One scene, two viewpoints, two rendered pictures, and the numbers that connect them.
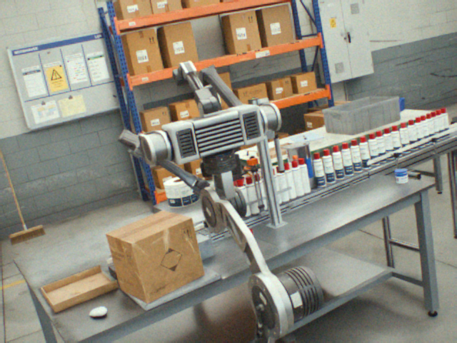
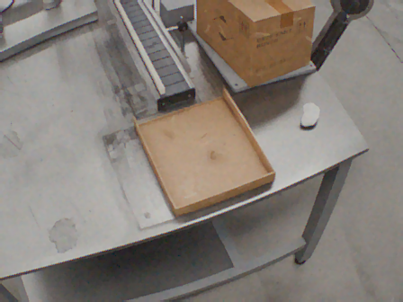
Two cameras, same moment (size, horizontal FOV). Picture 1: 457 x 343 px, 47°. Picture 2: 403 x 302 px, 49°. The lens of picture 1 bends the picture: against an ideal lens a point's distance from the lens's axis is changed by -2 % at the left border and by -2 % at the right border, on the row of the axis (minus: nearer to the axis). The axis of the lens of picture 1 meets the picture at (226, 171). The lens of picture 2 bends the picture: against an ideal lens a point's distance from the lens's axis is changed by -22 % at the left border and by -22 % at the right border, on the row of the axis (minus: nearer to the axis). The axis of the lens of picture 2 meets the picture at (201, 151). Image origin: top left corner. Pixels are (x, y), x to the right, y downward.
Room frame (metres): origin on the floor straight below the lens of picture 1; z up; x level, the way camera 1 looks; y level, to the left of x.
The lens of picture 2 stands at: (2.24, 1.61, 1.94)
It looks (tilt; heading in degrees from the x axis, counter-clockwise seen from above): 53 degrees down; 275
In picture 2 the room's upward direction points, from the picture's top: straight up
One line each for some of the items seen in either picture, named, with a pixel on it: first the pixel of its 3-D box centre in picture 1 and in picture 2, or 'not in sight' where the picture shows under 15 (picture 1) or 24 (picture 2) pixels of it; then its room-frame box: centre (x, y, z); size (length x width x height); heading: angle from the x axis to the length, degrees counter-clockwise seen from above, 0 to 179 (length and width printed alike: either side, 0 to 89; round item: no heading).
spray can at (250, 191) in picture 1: (251, 195); not in sight; (2.78, -0.11, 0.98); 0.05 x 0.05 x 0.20
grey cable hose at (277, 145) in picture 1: (278, 153); not in sight; (2.77, -0.29, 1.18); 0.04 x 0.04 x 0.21
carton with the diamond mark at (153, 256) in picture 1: (155, 254); (254, 17); (2.18, 0.37, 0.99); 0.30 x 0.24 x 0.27; 126
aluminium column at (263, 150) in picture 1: (265, 163); not in sight; (2.67, -0.20, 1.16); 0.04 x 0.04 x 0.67; 28
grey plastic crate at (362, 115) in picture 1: (361, 115); not in sight; (4.85, -1.32, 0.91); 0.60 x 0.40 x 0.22; 115
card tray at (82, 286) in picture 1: (78, 287); (201, 147); (2.31, 0.78, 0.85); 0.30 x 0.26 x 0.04; 118
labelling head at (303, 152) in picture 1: (299, 166); not in sight; (3.06, -0.42, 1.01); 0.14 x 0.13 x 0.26; 118
